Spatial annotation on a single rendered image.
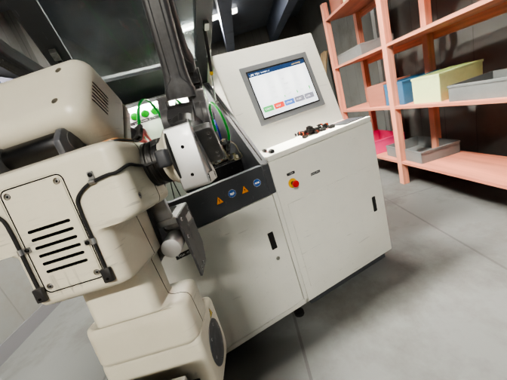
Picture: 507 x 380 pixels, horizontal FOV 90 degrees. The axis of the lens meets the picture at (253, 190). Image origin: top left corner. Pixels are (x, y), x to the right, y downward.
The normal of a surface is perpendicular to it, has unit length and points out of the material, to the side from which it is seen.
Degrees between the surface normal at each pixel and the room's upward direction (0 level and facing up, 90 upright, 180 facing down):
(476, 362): 0
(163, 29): 95
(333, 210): 90
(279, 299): 90
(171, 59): 95
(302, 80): 76
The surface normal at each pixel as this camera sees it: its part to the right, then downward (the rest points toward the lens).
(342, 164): 0.39, 0.17
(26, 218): 0.01, 0.16
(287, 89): 0.31, -0.06
